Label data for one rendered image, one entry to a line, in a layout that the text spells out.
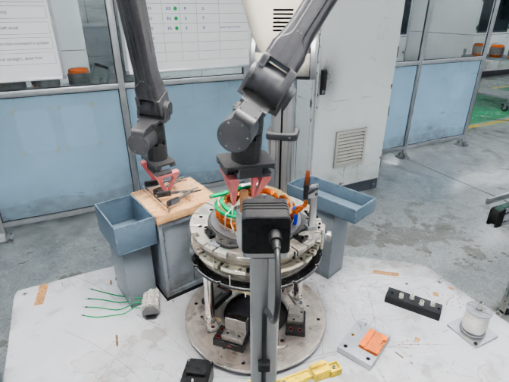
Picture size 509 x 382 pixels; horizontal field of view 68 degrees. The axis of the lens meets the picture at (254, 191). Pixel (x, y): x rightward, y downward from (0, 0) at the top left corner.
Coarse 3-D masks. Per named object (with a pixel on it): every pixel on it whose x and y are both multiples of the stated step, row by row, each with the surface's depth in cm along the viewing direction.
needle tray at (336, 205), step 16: (304, 176) 124; (288, 192) 119; (320, 192) 122; (336, 192) 119; (352, 192) 114; (320, 208) 112; (336, 208) 107; (352, 208) 104; (368, 208) 108; (336, 224) 113; (336, 240) 116; (336, 256) 120; (320, 272) 122; (336, 272) 124
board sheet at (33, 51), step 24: (0, 0) 225; (24, 0) 230; (0, 24) 229; (24, 24) 234; (48, 24) 240; (0, 48) 234; (24, 48) 239; (48, 48) 245; (0, 72) 239; (24, 72) 244; (48, 72) 250
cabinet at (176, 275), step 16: (176, 224) 105; (160, 240) 103; (176, 240) 107; (160, 256) 106; (176, 256) 109; (160, 272) 111; (176, 272) 111; (192, 272) 115; (160, 288) 115; (176, 288) 113; (192, 288) 116
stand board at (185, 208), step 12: (192, 180) 120; (144, 192) 113; (204, 192) 113; (144, 204) 106; (156, 204) 106; (180, 204) 106; (192, 204) 106; (156, 216) 100; (168, 216) 101; (180, 216) 103
